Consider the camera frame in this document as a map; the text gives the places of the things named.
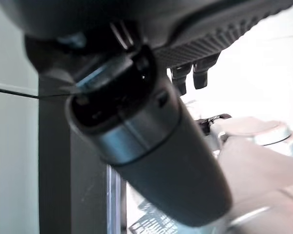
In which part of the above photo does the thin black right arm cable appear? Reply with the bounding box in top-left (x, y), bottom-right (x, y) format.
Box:
top-left (0, 86), bottom-right (75, 99)

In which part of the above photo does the clear shelf price rail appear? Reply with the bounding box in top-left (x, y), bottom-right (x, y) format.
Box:
top-left (106, 167), bottom-right (125, 234)

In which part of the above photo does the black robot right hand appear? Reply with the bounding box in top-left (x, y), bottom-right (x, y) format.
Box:
top-left (0, 0), bottom-right (293, 226)

